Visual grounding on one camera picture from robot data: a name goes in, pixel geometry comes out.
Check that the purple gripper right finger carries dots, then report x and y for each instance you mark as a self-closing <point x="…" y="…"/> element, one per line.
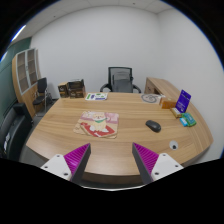
<point x="153" y="166"/>

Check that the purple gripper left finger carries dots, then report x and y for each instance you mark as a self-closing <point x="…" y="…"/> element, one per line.
<point x="70" y="166"/>

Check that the black computer mouse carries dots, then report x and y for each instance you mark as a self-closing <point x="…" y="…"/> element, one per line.
<point x="154" y="126"/>

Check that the cartoon cat mouse pad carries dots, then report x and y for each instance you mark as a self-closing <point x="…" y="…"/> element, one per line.
<point x="98" y="124"/>

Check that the blue small pack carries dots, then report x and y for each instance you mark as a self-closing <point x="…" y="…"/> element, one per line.
<point x="184" y="122"/>

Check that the green tissue pack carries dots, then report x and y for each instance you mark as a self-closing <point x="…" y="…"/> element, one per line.
<point x="189" y="119"/>

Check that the yellow small packet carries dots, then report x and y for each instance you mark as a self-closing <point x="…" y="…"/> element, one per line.
<point x="175" y="112"/>

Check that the round grey coaster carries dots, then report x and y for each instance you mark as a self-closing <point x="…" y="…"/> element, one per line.
<point x="151" y="98"/>

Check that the black leather sofa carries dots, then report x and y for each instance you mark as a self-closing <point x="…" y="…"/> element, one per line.
<point x="14" y="131"/>

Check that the white green printed sheet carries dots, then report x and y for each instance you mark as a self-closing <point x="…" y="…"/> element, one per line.
<point x="96" y="96"/>

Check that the large dark cardboard box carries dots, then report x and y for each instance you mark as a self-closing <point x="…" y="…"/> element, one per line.
<point x="76" y="88"/>

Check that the small dark cardboard box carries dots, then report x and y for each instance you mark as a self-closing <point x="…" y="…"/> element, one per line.
<point x="63" y="90"/>

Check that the wooden side desk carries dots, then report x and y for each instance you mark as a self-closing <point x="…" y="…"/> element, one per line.
<point x="161" y="86"/>

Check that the black visitor chair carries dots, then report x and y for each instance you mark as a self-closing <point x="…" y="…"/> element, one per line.
<point x="42" y="94"/>

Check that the grey mesh office chair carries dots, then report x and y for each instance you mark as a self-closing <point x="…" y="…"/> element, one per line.
<point x="120" y="79"/>

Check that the wooden bookcase cabinet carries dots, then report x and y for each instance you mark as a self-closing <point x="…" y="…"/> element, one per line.
<point x="25" y="74"/>

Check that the white desk cable grommet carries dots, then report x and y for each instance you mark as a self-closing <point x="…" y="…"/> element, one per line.
<point x="173" y="145"/>

